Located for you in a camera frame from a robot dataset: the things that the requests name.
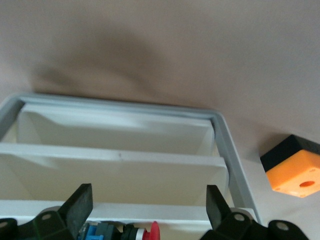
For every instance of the red mushroom push button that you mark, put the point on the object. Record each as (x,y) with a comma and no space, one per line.
(152,232)

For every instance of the orange button enclosure box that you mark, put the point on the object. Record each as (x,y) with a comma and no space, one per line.
(295,175)

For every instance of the white drawer cabinet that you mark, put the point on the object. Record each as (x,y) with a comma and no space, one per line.
(235,160)

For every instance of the brown table mat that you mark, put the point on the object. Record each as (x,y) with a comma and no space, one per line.
(160,50)

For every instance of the white plastic drawer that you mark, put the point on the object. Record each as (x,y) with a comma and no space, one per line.
(125,175)
(150,211)

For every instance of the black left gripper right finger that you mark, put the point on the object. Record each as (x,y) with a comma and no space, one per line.
(217,215)

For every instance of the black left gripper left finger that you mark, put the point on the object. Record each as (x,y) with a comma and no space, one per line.
(75,210)

